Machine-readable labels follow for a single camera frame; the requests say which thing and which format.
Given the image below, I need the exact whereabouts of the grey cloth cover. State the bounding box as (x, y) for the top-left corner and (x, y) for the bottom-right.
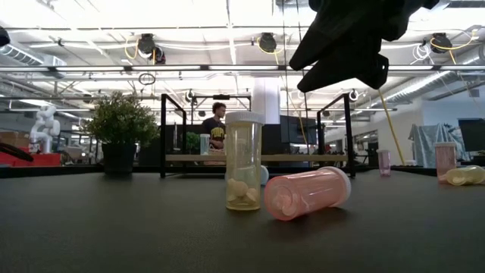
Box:
(408, 123), (469, 168)

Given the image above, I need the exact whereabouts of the black ceiling cable reel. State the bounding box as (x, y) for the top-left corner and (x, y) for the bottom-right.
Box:
(431, 32), (454, 54)
(136, 33), (157, 55)
(258, 32), (277, 54)

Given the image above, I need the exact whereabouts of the black curved hose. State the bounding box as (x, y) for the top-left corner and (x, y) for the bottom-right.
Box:
(0, 142), (34, 163)

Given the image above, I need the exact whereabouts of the green potted plant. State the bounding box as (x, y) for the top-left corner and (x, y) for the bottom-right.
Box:
(85, 90), (160, 176)

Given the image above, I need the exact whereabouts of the black monitor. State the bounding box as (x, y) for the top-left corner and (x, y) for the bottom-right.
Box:
(457, 118), (485, 152)
(280, 115), (318, 146)

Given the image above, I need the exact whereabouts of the small green background plant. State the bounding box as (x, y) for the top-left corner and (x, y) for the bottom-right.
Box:
(185, 131), (201, 155)

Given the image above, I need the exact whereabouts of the yellow medicine bottle white cap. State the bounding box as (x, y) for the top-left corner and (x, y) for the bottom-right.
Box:
(438, 165), (485, 187)
(224, 111), (266, 212)

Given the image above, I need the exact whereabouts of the red bin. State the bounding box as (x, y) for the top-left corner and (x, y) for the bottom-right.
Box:
(0, 150), (62, 168)

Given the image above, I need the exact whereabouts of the black table mat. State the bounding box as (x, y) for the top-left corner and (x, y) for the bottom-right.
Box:
(0, 166), (485, 273)

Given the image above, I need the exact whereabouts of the white robot figure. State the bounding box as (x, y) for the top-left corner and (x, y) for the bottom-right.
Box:
(29, 105), (61, 155)

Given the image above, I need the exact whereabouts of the person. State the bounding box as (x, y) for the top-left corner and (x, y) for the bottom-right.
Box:
(201, 101), (228, 152)

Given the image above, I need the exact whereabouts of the pink medicine bottle white cap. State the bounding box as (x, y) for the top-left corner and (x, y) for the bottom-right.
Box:
(264, 165), (352, 222)
(434, 141), (458, 185)

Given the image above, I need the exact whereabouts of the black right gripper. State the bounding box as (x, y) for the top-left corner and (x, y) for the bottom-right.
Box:
(289, 0), (440, 93)

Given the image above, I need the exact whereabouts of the white pillar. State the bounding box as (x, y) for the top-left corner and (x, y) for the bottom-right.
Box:
(252, 77), (281, 124)

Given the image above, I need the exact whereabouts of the purple medicine bottle white cap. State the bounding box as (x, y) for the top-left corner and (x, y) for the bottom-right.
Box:
(377, 149), (392, 177)

